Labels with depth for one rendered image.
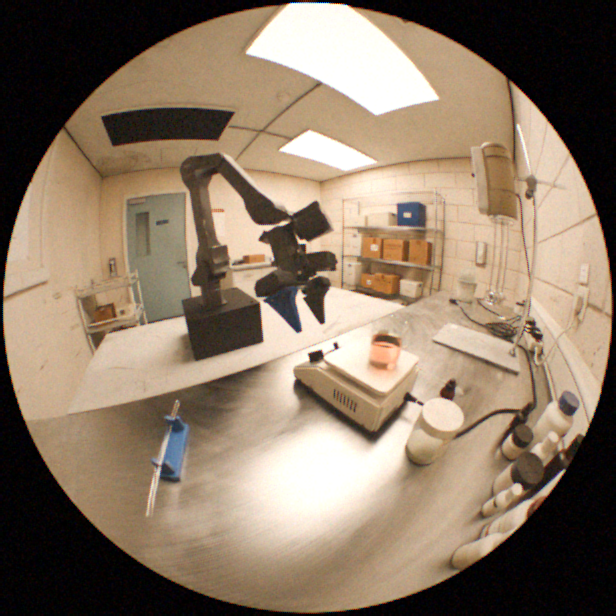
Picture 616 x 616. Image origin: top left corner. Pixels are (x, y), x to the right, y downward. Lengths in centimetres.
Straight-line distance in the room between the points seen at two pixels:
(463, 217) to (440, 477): 266
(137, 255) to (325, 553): 315
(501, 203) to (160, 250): 320
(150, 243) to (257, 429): 294
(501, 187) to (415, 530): 70
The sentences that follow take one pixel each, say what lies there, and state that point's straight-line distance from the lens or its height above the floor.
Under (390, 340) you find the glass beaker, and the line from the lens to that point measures 27.
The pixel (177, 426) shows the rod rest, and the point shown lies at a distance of 35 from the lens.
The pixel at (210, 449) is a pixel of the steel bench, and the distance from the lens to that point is 32.
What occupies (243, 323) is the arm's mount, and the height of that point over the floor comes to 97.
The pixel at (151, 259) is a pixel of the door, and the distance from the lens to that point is 310.
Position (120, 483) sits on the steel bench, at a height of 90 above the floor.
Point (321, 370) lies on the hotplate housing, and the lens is 33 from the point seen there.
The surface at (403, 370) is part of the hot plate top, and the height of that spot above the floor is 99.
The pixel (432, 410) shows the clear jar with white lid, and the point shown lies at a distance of 27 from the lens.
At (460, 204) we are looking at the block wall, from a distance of 281.
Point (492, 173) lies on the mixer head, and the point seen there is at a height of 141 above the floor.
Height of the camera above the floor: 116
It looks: 18 degrees down
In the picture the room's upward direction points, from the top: straight up
